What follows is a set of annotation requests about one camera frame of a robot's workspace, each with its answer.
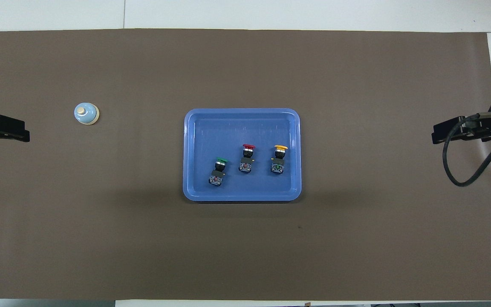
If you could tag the yellow push button switch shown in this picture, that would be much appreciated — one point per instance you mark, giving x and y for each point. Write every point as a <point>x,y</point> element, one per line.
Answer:
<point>278,160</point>

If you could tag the red push button switch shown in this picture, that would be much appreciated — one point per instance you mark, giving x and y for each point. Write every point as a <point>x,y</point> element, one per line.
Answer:
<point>246,161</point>

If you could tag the green push button switch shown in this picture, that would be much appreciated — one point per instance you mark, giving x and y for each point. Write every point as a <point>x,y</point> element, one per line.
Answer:
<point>218,174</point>

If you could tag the light blue service bell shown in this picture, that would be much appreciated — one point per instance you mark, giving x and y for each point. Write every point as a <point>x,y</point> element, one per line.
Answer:
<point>86,114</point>

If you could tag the blue plastic tray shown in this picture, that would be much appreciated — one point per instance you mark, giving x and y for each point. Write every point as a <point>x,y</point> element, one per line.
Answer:
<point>211,136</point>

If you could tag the brown table mat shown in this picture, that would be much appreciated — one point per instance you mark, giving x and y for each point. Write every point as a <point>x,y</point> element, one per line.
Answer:
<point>143,238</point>

